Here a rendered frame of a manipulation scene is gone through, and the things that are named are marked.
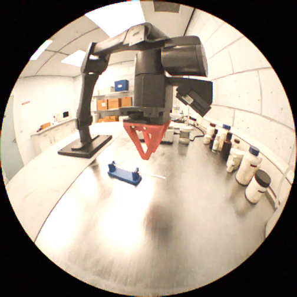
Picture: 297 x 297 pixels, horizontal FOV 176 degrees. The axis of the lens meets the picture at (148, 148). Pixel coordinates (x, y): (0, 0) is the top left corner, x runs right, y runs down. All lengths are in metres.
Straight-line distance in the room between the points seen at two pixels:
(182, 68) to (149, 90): 0.06
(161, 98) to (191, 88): 0.05
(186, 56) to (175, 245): 0.27
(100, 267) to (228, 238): 0.22
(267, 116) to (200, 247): 0.48
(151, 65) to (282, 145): 0.47
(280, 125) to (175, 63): 0.43
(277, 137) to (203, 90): 0.39
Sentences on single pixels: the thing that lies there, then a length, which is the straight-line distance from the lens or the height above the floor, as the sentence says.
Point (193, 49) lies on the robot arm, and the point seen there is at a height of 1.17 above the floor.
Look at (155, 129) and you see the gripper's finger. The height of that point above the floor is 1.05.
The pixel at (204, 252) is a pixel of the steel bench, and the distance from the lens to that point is 0.21.
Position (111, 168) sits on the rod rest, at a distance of 0.31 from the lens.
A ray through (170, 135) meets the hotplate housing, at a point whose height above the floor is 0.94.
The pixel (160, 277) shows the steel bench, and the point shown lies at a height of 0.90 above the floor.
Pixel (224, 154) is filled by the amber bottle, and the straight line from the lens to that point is 0.48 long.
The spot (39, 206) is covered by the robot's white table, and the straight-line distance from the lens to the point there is 0.35.
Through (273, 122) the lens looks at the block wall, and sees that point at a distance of 0.50.
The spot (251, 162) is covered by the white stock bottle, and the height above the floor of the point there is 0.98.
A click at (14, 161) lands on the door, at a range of 3.00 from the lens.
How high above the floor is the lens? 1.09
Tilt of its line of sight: 24 degrees down
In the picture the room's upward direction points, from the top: straight up
